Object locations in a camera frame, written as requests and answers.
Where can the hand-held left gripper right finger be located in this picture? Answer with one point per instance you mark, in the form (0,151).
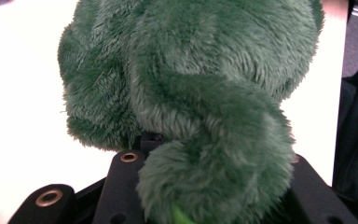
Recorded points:
(313,199)

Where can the green fuzzy garment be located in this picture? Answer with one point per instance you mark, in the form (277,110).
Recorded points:
(199,77)

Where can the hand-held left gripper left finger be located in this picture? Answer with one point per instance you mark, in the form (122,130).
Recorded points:
(121,186)

